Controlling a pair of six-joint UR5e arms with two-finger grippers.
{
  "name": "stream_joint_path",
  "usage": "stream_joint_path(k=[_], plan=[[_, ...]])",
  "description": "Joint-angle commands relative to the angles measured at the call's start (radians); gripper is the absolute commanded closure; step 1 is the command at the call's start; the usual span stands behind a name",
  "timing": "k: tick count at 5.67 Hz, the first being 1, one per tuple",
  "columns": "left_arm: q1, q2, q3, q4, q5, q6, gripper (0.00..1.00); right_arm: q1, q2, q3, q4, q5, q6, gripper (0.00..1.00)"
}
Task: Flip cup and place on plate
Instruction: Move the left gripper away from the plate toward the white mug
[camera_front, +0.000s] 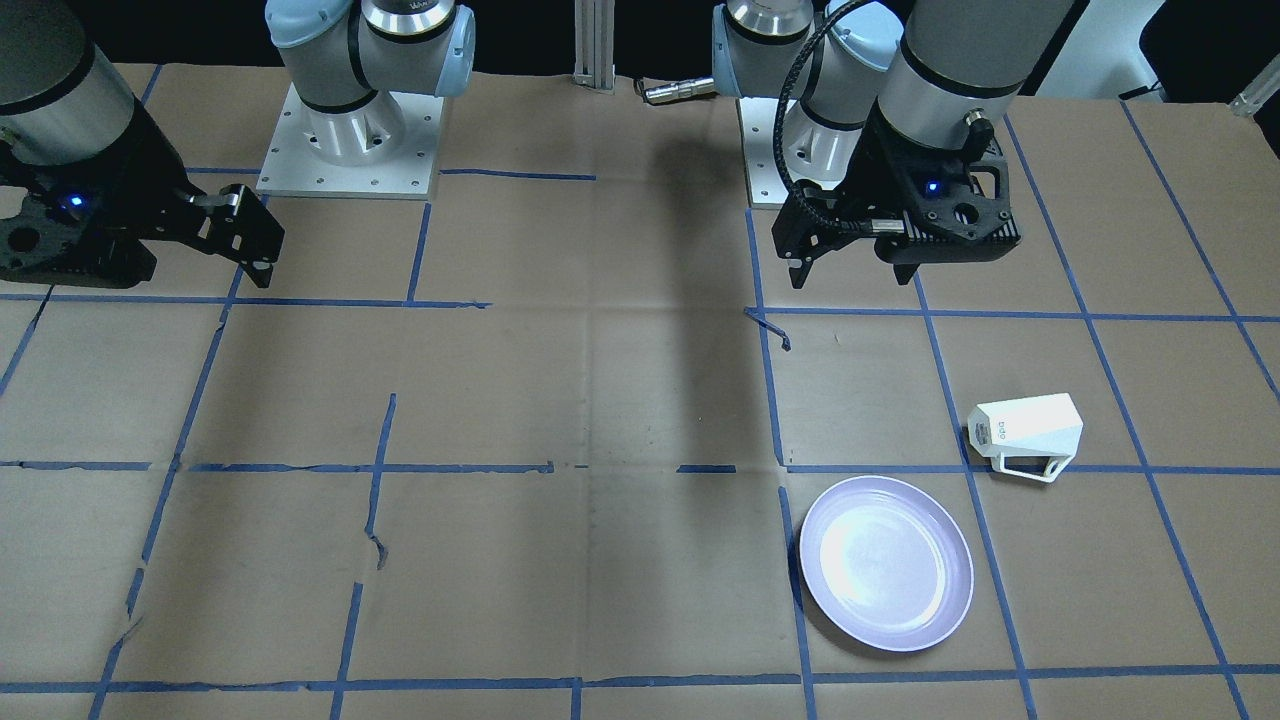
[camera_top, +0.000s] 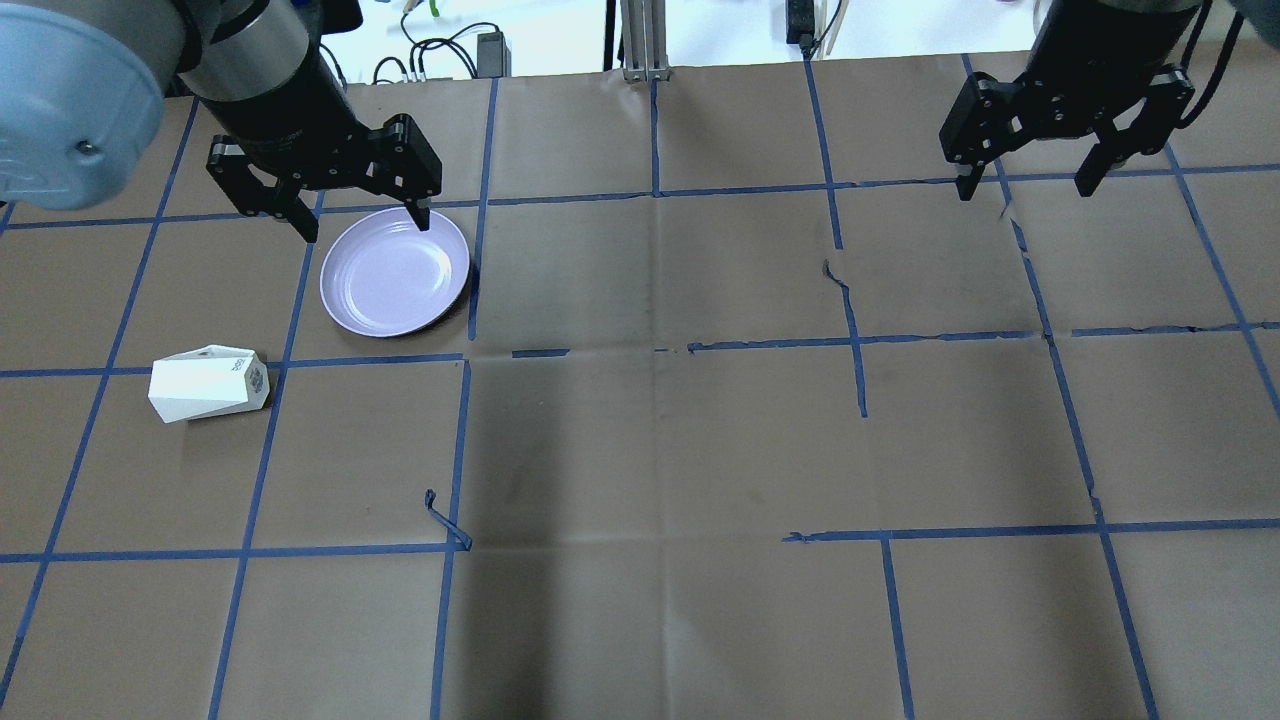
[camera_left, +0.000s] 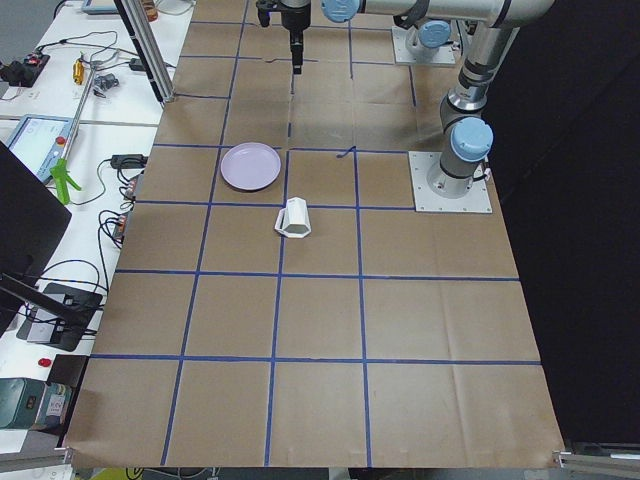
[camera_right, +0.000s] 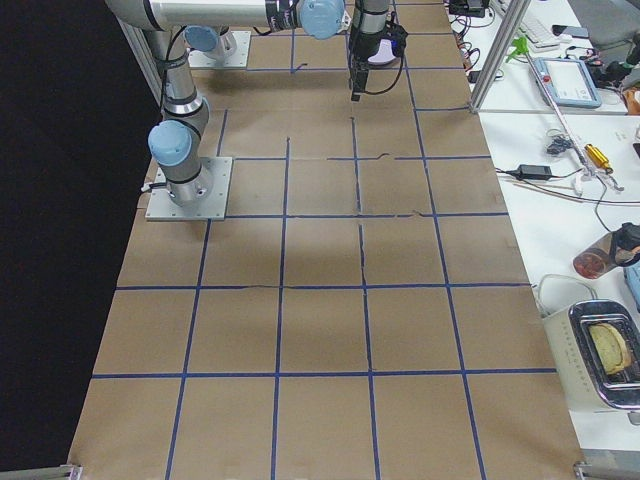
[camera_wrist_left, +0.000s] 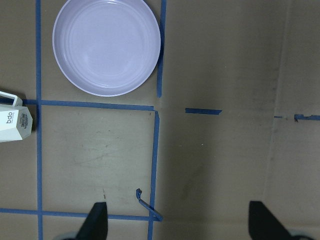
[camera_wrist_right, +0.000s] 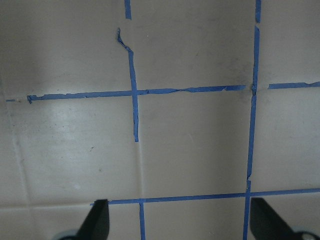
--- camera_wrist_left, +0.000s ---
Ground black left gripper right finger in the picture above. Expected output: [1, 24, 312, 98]
[249, 200, 292, 240]

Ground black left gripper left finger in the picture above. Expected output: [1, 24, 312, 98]
[75, 202, 108, 240]

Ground white faceted mug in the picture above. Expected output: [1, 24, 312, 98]
[0, 91, 33, 143]

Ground lavender round plate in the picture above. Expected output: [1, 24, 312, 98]
[52, 0, 161, 97]

